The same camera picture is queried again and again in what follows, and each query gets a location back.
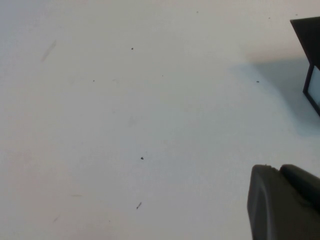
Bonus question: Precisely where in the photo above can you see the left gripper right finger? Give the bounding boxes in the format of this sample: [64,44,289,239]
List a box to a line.
[279,164,320,215]

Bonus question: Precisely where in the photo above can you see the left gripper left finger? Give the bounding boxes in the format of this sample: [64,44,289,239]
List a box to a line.
[246,164,320,240]

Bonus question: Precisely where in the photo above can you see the black printed glasses case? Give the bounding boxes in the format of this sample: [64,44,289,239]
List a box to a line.
[289,16,320,111]

